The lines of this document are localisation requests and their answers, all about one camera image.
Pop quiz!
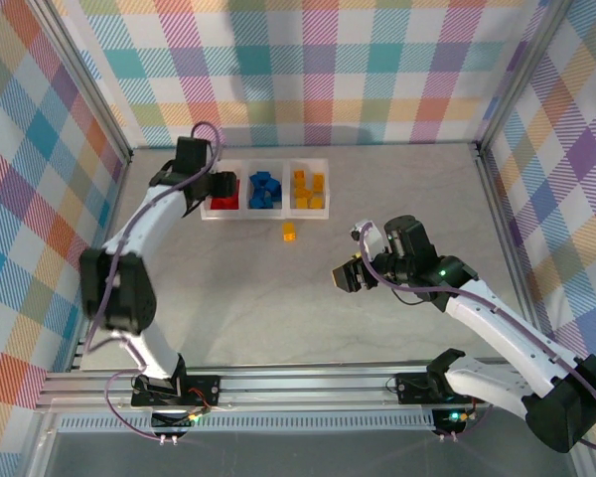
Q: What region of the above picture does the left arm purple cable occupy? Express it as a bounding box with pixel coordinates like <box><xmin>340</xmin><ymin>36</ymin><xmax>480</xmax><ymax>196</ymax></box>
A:
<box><xmin>81</xmin><ymin>121</ymin><xmax>224</xmax><ymax>443</ymax></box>

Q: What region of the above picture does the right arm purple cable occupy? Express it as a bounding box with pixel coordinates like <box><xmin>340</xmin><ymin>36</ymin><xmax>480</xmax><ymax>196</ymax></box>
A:
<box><xmin>350</xmin><ymin>221</ymin><xmax>596</xmax><ymax>453</ymax></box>

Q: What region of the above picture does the aluminium side rail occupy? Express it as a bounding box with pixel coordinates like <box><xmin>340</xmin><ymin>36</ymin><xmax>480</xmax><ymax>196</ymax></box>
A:
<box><xmin>474</xmin><ymin>143</ymin><xmax>557</xmax><ymax>367</ymax></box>
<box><xmin>68</xmin><ymin>148</ymin><xmax>135</xmax><ymax>373</ymax></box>

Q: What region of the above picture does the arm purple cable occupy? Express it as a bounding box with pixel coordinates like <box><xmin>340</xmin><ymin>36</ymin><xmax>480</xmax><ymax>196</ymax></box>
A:
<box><xmin>81</xmin><ymin>121</ymin><xmax>224</xmax><ymax>443</ymax></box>
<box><xmin>350</xmin><ymin>221</ymin><xmax>596</xmax><ymax>453</ymax></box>

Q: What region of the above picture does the aluminium mounting rail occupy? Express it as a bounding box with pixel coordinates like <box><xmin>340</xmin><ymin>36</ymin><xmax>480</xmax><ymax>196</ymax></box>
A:
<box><xmin>34</xmin><ymin>365</ymin><xmax>583</xmax><ymax>413</ymax></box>

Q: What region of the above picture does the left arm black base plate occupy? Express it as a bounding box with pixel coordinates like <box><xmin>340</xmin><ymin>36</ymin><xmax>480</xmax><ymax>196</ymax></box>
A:
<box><xmin>130</xmin><ymin>374</ymin><xmax>224</xmax><ymax>409</ymax></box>

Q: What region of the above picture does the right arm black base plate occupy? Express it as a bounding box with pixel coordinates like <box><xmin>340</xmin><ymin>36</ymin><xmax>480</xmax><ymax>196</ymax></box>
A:
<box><xmin>394</xmin><ymin>371</ymin><xmax>489</xmax><ymax>406</ymax></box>

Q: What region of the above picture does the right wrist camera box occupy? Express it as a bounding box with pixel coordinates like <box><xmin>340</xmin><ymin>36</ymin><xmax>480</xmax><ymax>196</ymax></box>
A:
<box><xmin>350</xmin><ymin>220</ymin><xmax>387</xmax><ymax>259</ymax></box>

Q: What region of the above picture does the slotted grey cable duct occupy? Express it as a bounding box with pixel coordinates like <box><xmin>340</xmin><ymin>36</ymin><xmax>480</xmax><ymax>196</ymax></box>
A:
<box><xmin>58</xmin><ymin>414</ymin><xmax>437</xmax><ymax>434</ymax></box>

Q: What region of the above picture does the aluminium frame post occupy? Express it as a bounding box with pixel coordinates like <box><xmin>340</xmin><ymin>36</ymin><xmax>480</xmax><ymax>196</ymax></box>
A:
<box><xmin>476</xmin><ymin>0</ymin><xmax>580</xmax><ymax>155</ymax></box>
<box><xmin>27</xmin><ymin>0</ymin><xmax>135</xmax><ymax>165</ymax></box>

